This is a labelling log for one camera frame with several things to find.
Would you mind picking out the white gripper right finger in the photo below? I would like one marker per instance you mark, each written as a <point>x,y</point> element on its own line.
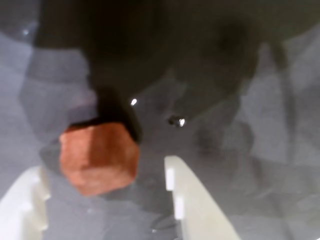
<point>200,207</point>

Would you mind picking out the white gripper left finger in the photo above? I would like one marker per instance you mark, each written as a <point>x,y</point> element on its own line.
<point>22,207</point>

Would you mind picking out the red cube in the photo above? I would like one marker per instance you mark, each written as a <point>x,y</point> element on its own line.
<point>100,157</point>

